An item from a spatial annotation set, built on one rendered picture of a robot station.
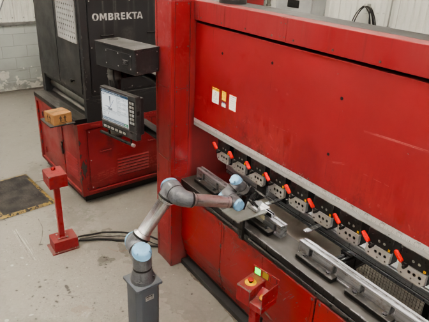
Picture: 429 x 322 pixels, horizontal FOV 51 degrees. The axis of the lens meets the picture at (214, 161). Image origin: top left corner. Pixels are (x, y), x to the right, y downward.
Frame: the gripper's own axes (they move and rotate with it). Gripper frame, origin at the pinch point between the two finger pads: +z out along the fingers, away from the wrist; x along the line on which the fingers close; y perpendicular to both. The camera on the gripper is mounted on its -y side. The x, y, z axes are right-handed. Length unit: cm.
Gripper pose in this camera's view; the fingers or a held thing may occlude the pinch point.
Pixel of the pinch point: (256, 207)
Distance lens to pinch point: 320.1
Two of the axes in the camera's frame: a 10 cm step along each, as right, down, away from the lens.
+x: -5.7, -3.6, 7.4
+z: 5.0, 5.6, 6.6
